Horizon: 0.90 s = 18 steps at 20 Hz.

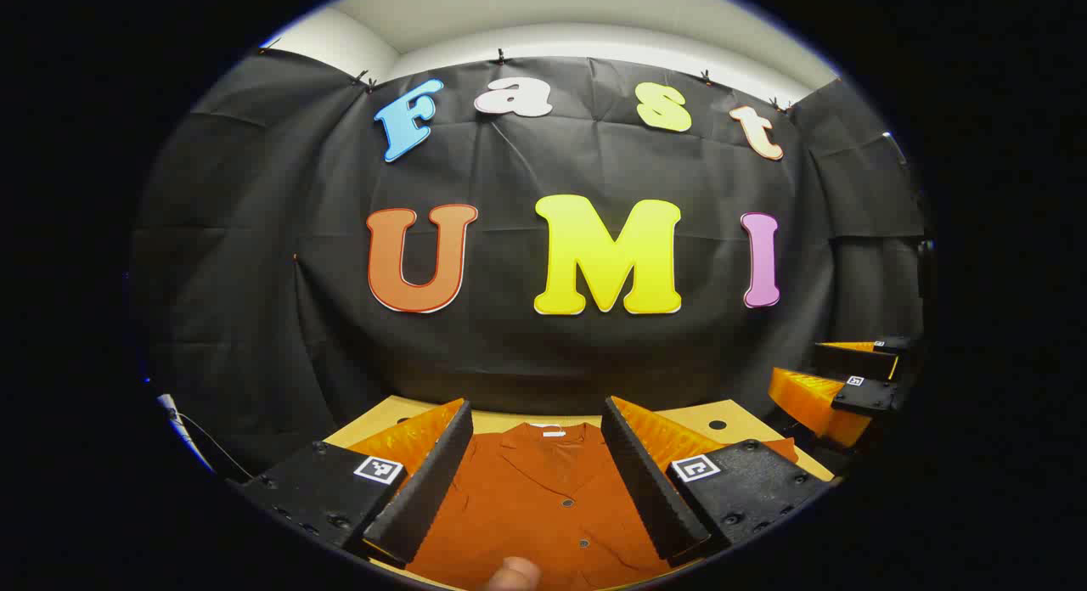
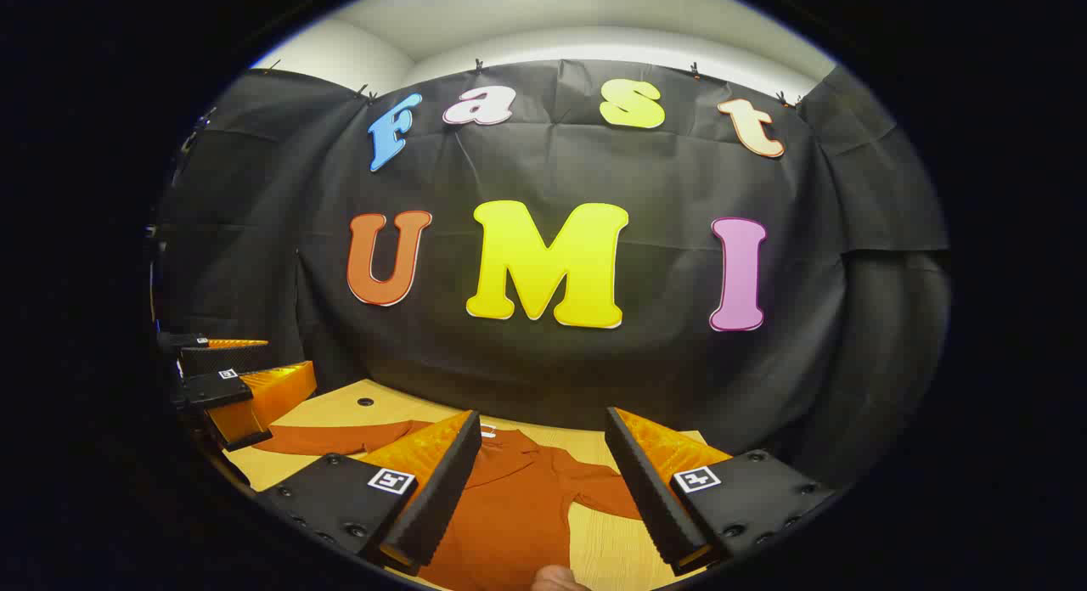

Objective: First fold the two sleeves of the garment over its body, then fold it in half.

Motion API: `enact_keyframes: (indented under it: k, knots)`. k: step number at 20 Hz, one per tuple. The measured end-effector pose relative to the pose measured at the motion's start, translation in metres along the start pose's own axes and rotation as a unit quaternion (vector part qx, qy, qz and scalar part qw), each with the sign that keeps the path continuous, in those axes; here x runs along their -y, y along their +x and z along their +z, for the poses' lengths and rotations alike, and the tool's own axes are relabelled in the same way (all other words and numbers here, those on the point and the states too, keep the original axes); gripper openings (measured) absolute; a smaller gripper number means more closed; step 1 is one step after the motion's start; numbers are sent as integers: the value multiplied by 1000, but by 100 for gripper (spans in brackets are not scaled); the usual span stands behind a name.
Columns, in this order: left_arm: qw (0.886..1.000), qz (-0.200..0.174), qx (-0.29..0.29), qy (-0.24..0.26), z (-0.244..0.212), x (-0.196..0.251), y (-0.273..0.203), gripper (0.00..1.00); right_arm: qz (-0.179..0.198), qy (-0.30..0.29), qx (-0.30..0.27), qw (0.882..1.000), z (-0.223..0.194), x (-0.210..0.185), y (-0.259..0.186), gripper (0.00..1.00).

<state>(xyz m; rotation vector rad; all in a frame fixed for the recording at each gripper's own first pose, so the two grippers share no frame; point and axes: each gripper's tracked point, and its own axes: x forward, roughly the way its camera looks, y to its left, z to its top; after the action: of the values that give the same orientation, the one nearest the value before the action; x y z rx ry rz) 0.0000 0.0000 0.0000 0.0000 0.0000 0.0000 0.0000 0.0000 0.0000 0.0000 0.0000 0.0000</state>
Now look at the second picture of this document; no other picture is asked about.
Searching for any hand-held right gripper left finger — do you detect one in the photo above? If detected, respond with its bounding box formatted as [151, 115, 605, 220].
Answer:
[255, 410, 483, 577]

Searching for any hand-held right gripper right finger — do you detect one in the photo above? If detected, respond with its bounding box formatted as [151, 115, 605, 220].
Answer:
[604, 406, 839, 577]

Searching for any orange button shirt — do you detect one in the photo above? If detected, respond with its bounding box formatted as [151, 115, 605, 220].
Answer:
[252, 419, 646, 591]

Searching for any black backdrop cloth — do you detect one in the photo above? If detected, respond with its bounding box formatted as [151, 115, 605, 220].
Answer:
[151, 59, 952, 490]

